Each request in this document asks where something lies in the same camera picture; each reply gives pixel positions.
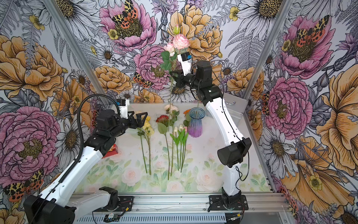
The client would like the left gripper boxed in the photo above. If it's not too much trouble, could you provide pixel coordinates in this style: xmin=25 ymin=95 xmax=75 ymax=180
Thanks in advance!
xmin=110 ymin=111 xmax=148 ymax=137

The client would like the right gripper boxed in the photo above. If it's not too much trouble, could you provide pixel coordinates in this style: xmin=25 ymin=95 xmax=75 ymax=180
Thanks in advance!
xmin=169 ymin=69 xmax=201 ymax=90

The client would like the pink carnation flower stem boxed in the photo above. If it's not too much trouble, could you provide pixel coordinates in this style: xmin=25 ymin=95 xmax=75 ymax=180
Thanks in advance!
xmin=159 ymin=24 xmax=191 ymax=124

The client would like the peach rose flower stem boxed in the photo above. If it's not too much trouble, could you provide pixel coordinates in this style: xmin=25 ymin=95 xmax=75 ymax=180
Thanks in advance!
xmin=165 ymin=104 xmax=179 ymax=176

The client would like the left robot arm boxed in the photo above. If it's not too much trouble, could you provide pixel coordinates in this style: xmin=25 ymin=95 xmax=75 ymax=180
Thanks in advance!
xmin=24 ymin=109 xmax=148 ymax=224

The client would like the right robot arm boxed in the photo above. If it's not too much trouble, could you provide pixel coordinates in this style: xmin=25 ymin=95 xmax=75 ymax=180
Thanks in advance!
xmin=170 ymin=61 xmax=252 ymax=210

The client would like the purple blue glass vase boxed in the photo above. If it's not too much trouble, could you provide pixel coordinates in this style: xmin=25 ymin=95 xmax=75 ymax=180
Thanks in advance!
xmin=188 ymin=107 xmax=206 ymax=138

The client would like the yellow flower stem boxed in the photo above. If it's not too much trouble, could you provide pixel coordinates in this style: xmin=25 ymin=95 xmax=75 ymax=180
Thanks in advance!
xmin=137 ymin=116 xmax=154 ymax=175

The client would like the red flower stem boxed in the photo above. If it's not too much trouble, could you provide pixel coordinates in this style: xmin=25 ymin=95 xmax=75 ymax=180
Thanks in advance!
xmin=156 ymin=115 xmax=171 ymax=180

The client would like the white tulip bunch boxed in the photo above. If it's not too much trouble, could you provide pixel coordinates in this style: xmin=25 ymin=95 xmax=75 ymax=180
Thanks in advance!
xmin=170 ymin=124 xmax=189 ymax=172

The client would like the orange gerbera flower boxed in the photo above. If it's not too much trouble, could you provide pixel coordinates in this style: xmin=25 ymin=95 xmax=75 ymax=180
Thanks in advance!
xmin=183 ymin=109 xmax=191 ymax=127

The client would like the silver metal case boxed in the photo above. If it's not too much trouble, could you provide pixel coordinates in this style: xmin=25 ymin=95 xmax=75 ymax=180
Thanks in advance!
xmin=223 ymin=93 xmax=248 ymax=125

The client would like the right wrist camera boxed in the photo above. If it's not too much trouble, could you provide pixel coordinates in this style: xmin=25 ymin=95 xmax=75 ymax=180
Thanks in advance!
xmin=177 ymin=52 xmax=192 ymax=76

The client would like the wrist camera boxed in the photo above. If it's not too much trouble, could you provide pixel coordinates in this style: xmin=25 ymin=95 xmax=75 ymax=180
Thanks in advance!
xmin=177 ymin=52 xmax=192 ymax=76
xmin=116 ymin=99 xmax=130 ymax=119

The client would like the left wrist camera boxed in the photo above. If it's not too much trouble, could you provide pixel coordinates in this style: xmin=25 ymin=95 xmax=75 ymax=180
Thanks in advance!
xmin=116 ymin=99 xmax=130 ymax=119

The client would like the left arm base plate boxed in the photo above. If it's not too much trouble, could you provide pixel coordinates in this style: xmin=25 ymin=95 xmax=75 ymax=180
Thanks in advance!
xmin=94 ymin=196 xmax=134 ymax=212

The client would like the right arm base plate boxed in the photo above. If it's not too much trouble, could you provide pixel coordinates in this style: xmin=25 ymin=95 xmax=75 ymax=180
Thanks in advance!
xmin=208 ymin=195 xmax=249 ymax=212

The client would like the aluminium front rail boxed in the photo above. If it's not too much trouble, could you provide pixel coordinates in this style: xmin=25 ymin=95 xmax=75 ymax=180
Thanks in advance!
xmin=70 ymin=193 xmax=295 ymax=224

